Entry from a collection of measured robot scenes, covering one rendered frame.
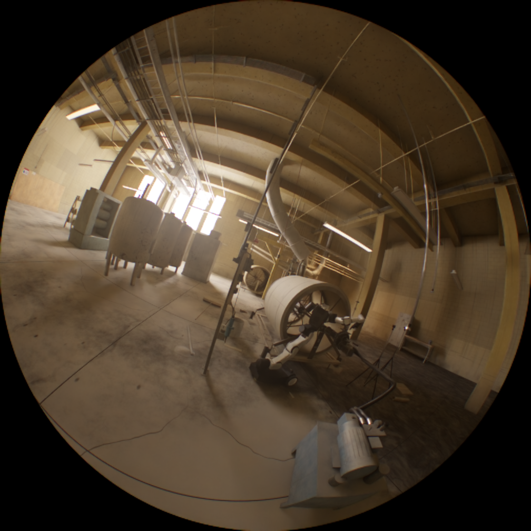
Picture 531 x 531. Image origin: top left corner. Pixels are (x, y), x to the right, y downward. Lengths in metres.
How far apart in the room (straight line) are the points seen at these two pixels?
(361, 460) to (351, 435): 0.24
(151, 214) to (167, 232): 2.11
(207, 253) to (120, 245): 4.66
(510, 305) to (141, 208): 9.20
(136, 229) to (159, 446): 3.95
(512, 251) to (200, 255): 11.54
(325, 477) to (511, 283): 5.55
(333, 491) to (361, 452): 0.30
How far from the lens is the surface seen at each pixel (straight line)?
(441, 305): 10.43
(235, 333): 3.50
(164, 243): 6.30
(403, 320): 10.15
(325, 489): 1.26
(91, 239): 7.05
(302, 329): 2.50
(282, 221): 7.11
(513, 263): 6.02
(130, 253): 4.31
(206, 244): 7.88
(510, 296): 5.77
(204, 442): 1.72
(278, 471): 1.78
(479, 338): 9.97
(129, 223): 4.30
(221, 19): 6.09
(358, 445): 1.27
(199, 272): 7.93
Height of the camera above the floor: 1.54
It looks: 2 degrees up
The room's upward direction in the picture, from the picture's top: 20 degrees clockwise
